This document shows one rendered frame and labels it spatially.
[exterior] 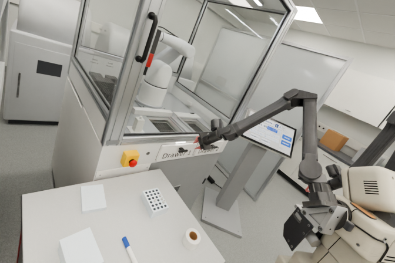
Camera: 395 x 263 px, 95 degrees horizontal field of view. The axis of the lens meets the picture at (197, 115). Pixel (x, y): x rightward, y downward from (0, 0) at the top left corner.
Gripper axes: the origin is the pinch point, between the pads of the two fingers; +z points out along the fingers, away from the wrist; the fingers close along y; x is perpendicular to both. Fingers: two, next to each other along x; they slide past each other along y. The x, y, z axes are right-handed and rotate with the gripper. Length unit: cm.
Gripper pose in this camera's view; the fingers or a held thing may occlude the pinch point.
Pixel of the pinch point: (195, 145)
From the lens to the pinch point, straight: 112.4
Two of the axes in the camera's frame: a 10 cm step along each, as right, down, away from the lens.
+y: -2.8, -9.1, 3.1
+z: -6.8, 4.1, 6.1
